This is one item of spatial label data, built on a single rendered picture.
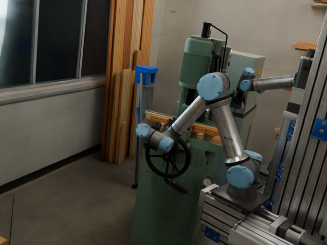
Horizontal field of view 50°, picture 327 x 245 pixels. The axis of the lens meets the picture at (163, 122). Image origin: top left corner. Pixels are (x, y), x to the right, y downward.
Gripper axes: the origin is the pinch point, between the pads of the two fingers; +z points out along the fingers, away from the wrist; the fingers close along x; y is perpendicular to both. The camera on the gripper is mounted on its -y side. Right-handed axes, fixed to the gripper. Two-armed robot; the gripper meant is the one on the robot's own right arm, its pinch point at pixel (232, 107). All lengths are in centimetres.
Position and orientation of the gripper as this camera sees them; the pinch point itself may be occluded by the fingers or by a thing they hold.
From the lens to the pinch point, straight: 265.1
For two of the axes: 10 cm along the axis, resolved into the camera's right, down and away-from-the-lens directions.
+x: 9.4, 3.2, -0.6
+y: -2.6, 6.3, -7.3
